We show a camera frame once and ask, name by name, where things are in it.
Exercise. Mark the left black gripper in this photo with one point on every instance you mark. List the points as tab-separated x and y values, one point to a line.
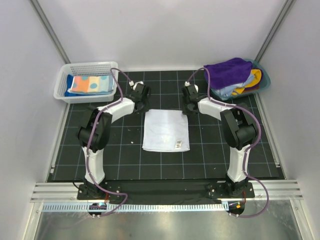
146	108

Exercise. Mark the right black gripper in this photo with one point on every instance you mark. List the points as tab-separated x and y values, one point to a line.
184	111

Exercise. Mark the white towel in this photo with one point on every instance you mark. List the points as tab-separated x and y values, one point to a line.
166	131

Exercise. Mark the light blue cartoon towel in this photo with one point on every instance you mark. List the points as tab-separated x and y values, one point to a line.
92	85

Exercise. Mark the blue microfiber towel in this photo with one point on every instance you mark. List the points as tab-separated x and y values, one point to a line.
69	81

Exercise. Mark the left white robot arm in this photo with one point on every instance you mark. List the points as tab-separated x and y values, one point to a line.
95	128

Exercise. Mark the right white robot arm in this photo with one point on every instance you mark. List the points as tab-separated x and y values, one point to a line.
241	131

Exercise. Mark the pale blue towel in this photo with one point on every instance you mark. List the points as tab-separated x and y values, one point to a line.
228	90

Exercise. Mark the purple towel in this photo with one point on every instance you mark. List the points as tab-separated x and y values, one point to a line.
231	72

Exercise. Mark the white perforated plastic basket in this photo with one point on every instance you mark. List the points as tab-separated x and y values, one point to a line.
85	69

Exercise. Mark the yellow towel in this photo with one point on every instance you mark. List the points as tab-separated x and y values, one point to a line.
251	83

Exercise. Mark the blue towel container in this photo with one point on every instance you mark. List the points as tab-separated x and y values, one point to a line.
264	84

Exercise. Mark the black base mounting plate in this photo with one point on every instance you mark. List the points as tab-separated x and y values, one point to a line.
171	190

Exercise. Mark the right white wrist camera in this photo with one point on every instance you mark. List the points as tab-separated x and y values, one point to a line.
188	83

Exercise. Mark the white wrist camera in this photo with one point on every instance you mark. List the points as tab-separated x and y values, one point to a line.
188	83
134	85

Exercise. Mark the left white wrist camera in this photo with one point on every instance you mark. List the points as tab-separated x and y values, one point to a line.
134	85

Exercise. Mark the aluminium frame rail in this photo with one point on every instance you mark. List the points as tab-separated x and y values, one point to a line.
65	192

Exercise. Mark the white slotted cable duct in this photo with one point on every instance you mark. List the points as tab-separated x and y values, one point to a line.
97	207

